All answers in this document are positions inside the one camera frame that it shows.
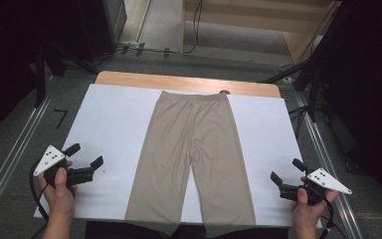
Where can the black tripod stand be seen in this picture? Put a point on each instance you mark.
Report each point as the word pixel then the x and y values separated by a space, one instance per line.
pixel 40 76

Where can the metal floor rail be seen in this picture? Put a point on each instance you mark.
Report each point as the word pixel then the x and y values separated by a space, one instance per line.
pixel 10 166
pixel 331 179

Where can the dark curtain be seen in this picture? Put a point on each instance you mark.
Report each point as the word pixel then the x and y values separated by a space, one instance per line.
pixel 371 83
pixel 3 49

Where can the small dark table knob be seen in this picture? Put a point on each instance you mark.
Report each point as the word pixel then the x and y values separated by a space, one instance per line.
pixel 224 92

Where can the person's right hand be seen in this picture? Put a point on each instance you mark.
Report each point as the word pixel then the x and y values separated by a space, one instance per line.
pixel 308 215

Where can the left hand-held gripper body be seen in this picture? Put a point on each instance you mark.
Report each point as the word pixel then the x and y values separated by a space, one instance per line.
pixel 48 161

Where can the wooden shelf unit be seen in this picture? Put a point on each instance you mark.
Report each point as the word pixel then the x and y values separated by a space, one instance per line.
pixel 238 16

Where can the dark cabinet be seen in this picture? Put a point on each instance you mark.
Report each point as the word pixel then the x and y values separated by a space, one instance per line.
pixel 102 26

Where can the white table board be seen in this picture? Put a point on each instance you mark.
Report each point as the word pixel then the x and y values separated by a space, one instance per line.
pixel 96 109

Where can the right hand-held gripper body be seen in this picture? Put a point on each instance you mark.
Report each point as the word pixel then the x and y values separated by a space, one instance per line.
pixel 326 181

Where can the beige pants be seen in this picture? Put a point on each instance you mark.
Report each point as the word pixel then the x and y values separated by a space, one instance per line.
pixel 192 132

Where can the black metal stand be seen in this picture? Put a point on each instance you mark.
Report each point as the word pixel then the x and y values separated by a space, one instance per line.
pixel 313 93

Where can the person's left hand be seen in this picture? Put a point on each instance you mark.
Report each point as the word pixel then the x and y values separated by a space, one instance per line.
pixel 59 199

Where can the wooden table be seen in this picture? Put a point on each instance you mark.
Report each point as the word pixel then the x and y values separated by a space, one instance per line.
pixel 179 81

